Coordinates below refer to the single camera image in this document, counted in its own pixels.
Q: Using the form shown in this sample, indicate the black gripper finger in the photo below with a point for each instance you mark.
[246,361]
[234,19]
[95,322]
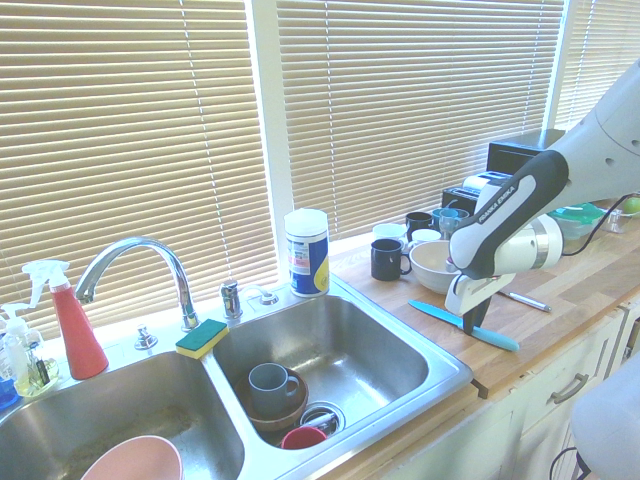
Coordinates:
[471,324]
[486,307]

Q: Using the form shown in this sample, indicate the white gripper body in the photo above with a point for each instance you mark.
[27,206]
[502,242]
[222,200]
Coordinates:
[462,297]

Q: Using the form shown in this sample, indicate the blue plastic knife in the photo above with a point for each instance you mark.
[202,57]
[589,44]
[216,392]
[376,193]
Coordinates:
[435,313]

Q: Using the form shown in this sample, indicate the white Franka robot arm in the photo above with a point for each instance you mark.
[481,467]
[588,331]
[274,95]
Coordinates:
[510,210]

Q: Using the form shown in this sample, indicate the stainless steel double sink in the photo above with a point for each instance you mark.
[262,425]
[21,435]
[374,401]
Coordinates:
[350,340]

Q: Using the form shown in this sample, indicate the sink drain strainer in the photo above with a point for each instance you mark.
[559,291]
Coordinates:
[325,415]

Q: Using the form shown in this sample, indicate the chrome sink sprayer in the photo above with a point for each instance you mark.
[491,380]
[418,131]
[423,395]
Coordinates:
[231,300]

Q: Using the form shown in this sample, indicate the chrome sink knob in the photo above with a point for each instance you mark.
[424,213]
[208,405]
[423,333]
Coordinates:
[145,337]

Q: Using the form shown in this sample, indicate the silver pen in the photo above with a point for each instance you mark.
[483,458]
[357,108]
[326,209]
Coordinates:
[530,301]

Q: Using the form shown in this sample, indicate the white ceramic bowl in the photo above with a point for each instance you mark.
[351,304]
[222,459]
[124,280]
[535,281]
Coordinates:
[427,270]

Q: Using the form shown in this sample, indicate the teal cup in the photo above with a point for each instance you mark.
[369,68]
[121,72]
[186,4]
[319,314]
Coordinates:
[450,217]

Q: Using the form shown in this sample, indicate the large black mug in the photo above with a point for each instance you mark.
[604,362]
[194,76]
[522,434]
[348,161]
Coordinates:
[385,262]

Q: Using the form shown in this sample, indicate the small black mug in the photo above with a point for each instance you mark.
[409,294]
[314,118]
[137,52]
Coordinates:
[417,222]

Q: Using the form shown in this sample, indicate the white mug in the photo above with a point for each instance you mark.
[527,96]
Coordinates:
[390,231]

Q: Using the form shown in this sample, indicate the small black box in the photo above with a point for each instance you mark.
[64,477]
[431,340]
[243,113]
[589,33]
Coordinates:
[455,197]

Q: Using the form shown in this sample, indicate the green lidded food container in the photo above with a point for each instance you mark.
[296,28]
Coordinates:
[580,220]

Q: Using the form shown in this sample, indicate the cream kitchen cabinet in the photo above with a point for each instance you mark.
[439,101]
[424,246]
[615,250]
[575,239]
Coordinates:
[540,435]

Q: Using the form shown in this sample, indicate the large black appliance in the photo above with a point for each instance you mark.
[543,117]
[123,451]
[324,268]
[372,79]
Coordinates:
[510,152]

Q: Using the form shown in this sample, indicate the clear plastic container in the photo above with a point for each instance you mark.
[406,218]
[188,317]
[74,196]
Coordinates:
[617,220]

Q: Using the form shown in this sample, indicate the white blue wipes canister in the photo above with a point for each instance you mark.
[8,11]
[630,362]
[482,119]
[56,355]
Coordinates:
[307,260]

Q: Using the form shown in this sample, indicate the green apple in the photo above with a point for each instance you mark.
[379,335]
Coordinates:
[633,204]

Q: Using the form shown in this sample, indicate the red cup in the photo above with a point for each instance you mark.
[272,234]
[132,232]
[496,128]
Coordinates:
[302,439]

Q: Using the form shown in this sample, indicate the medium beige window blind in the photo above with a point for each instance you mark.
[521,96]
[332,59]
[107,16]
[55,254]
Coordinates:
[400,100]

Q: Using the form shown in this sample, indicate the grey mug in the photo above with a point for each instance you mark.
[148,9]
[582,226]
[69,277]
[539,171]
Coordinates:
[267,385]

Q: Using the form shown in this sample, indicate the brown wooden bowl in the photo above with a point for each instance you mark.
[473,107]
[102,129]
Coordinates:
[272,425]

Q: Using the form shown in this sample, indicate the green yellow sponge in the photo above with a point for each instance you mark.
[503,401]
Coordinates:
[202,337]

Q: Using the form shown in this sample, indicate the narrow beige window blind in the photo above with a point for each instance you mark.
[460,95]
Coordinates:
[595,50]

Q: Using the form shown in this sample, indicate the chrome gooseneck faucet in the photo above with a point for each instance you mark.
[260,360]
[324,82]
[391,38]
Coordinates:
[170,255]

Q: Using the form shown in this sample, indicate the pink bowl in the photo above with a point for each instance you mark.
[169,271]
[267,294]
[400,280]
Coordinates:
[135,460]

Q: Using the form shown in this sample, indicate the wide beige window blind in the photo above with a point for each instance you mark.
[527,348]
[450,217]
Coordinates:
[125,150]

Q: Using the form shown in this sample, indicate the red spray bottle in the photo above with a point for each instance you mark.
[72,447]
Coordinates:
[80,345]

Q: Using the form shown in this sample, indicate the clear yellow soap pump bottle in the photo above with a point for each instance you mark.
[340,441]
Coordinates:
[30,380]

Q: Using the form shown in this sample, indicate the blue liquid soap bottle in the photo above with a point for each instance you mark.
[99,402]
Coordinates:
[6,392]

